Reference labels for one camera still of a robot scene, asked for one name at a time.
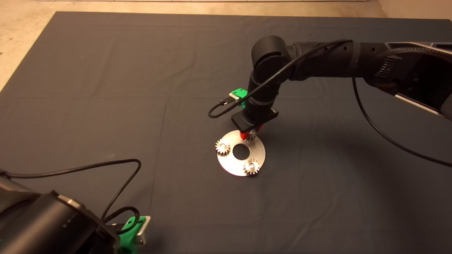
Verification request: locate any green right camera mount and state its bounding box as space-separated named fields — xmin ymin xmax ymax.
xmin=231 ymin=88 xmax=248 ymax=106

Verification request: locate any round metal carrier plate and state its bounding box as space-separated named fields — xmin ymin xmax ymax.
xmin=217 ymin=129 xmax=266 ymax=177

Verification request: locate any thin black hanging cable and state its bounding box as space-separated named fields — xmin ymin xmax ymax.
xmin=352 ymin=78 xmax=452 ymax=168

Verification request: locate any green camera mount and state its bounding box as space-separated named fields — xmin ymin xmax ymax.
xmin=231 ymin=88 xmax=248 ymax=106
xmin=118 ymin=216 xmax=146 ymax=254

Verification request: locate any dark grey table cloth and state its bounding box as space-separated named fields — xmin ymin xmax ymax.
xmin=0 ymin=12 xmax=452 ymax=254

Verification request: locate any black braided cable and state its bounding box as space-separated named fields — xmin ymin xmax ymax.
xmin=376 ymin=46 xmax=452 ymax=66

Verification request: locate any thin black camera cable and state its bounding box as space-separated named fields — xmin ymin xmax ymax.
xmin=0 ymin=159 xmax=142 ymax=235
xmin=208 ymin=39 xmax=353 ymax=119

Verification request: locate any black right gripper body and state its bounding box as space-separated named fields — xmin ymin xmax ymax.
xmin=231 ymin=108 xmax=279 ymax=130

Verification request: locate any green left camera mount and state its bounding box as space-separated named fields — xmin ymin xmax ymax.
xmin=118 ymin=216 xmax=146 ymax=254

